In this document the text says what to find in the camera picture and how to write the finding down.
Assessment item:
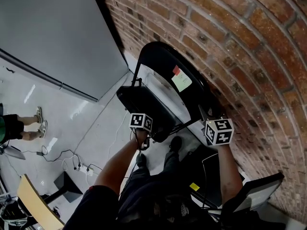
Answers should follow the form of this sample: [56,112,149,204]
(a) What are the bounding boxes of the yellow sticky note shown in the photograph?
[171,73,192,92]

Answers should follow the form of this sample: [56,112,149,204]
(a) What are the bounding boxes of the black folding chair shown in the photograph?
[116,41,223,143]

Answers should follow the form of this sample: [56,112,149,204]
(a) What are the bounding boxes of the person's dark trousers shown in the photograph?
[118,149,192,201]

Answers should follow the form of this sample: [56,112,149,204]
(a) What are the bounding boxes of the grey partition panel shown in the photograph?
[0,0,129,102]

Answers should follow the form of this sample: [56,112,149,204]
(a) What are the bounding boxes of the white power strip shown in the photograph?
[80,165,94,176]

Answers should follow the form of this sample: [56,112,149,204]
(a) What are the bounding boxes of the person's left forearm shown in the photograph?
[94,129,148,194]

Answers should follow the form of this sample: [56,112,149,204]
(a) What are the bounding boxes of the person's black printed shirt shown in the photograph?
[63,185,224,230]

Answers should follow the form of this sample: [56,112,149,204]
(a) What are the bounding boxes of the wooden table with black base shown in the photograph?
[16,171,83,230]

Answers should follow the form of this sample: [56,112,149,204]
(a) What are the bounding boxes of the person's right forearm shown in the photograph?
[217,144,243,206]

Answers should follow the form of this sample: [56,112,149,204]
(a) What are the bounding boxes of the person's black shoe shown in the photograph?
[135,153,147,169]
[169,136,183,153]

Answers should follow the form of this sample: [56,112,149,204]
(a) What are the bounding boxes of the person's left black shoe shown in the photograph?
[135,153,147,169]

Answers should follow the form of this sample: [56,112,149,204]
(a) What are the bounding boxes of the person's right black shoe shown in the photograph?
[169,136,183,153]

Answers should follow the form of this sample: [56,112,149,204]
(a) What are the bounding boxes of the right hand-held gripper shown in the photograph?
[198,105,235,147]

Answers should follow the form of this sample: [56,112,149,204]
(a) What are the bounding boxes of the black floor cable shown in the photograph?
[40,145,104,174]

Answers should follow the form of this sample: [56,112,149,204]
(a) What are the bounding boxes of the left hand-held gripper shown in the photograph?
[129,113,154,151]

